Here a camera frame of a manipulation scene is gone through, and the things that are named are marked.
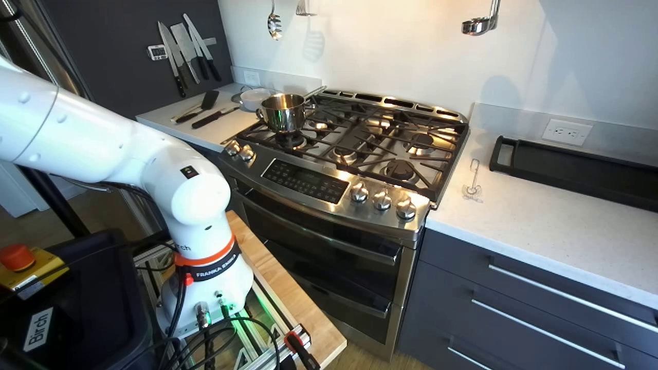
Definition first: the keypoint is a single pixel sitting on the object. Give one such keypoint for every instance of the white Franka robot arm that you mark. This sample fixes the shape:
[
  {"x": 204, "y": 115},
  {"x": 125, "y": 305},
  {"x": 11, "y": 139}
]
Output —
[{"x": 103, "y": 143}]

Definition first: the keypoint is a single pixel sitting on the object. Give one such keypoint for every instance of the yellow button box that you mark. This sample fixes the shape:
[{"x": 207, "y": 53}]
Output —
[{"x": 42, "y": 270}]

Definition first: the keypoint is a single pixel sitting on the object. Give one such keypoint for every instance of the red emergency stop button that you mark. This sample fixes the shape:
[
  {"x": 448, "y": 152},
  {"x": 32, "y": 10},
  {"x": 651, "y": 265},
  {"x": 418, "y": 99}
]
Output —
[{"x": 17, "y": 256}]

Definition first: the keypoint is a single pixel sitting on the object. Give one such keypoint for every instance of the black gas stove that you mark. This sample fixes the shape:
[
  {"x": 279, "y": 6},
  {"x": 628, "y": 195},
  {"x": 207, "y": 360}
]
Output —
[{"x": 342, "y": 176}]

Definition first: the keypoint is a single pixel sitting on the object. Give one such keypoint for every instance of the stainless steel pot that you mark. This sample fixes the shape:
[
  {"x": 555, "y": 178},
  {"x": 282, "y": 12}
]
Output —
[{"x": 280, "y": 112}]

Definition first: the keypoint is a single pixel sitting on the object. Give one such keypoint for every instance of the clear glass bowl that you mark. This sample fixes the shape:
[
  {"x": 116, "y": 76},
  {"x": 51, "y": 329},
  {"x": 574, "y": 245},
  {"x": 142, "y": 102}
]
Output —
[{"x": 250, "y": 97}]

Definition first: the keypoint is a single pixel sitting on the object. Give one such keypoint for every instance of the wooden table top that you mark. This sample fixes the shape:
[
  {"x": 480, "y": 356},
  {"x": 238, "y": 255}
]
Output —
[{"x": 300, "y": 300}]

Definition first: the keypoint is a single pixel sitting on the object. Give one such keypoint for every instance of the hanging metal whisk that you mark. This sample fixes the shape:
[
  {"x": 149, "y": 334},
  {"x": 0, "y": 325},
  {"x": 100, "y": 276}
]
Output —
[{"x": 274, "y": 22}]

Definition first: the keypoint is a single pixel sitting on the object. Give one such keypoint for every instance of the dark base cabinet drawers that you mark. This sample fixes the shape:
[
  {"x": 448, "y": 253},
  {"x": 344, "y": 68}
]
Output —
[{"x": 480, "y": 321}]

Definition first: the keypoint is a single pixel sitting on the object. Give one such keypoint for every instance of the small steel measuring ladle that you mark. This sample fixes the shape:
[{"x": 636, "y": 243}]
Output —
[{"x": 474, "y": 25}]

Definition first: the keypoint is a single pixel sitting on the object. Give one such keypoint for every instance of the magnetic knife strip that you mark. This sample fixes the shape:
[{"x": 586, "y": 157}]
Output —
[{"x": 156, "y": 52}]

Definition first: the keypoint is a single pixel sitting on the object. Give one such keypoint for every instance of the black rectangular tray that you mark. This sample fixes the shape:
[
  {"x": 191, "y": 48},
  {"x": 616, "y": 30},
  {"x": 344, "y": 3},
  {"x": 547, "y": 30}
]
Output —
[{"x": 577, "y": 171}]

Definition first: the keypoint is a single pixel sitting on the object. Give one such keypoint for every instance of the black box with white label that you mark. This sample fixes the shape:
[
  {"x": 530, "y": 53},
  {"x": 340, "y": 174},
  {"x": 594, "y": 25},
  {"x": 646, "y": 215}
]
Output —
[{"x": 82, "y": 308}]

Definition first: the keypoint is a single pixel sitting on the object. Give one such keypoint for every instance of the black stand pole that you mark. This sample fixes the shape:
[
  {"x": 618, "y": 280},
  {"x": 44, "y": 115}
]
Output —
[{"x": 51, "y": 202}]

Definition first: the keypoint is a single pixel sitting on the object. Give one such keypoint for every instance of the white wall outlet plate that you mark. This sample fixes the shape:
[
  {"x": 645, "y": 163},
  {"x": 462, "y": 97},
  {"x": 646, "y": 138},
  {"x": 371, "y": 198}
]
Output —
[
  {"x": 250, "y": 76},
  {"x": 565, "y": 129}
]

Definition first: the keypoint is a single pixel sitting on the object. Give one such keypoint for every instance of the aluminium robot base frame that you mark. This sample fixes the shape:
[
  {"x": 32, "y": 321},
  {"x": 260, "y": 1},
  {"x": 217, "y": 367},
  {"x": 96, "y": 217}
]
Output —
[{"x": 263, "y": 342}]

